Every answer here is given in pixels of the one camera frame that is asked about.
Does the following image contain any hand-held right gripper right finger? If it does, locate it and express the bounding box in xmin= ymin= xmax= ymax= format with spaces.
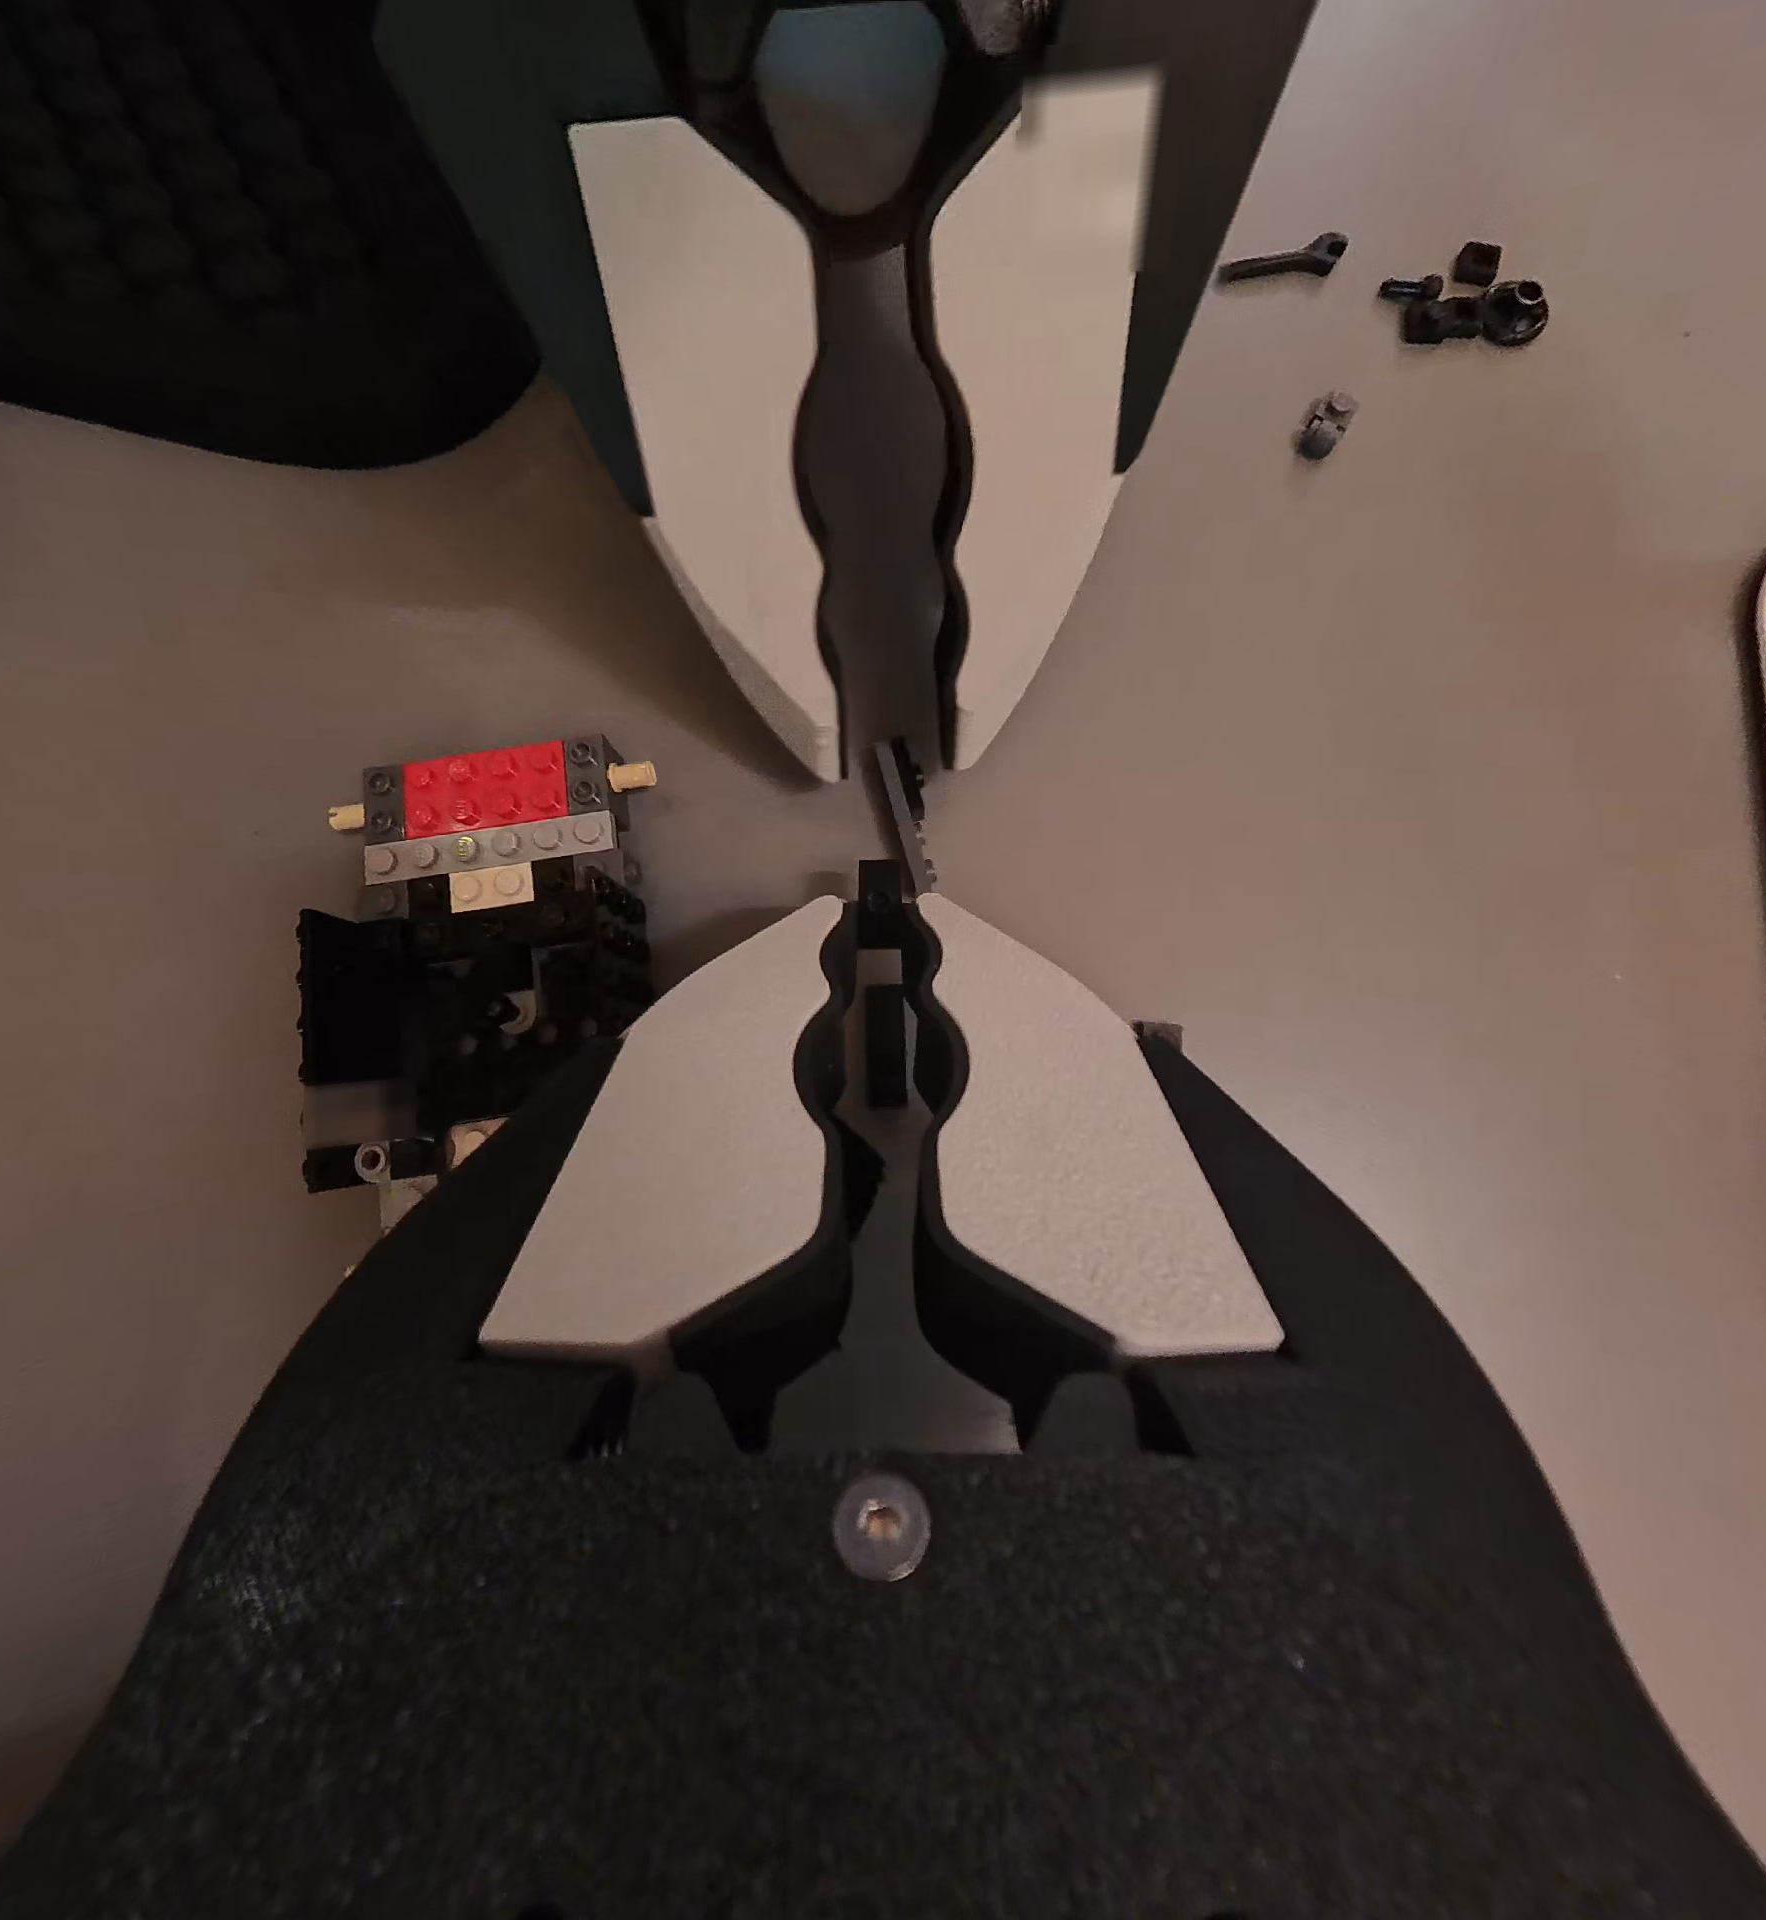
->
xmin=913 ymin=895 xmax=1289 ymax=1454

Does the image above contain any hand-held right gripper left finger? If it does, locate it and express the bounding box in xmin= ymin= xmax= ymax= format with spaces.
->
xmin=476 ymin=895 xmax=886 ymax=1454

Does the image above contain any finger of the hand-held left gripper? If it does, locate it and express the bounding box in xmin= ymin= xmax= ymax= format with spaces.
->
xmin=913 ymin=132 xmax=1143 ymax=775
xmin=566 ymin=111 xmax=847 ymax=782

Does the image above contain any long black brick pin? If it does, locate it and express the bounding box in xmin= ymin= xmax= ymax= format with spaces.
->
xmin=1219 ymin=231 xmax=1349 ymax=290

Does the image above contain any partly built brick car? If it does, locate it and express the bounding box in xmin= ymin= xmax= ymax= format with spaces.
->
xmin=289 ymin=734 xmax=660 ymax=1238

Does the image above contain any person's left forearm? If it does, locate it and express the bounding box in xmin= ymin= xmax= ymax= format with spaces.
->
xmin=0 ymin=0 xmax=541 ymax=473

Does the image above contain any cluster of black clips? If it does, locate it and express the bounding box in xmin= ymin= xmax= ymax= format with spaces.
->
xmin=1377 ymin=236 xmax=1552 ymax=349

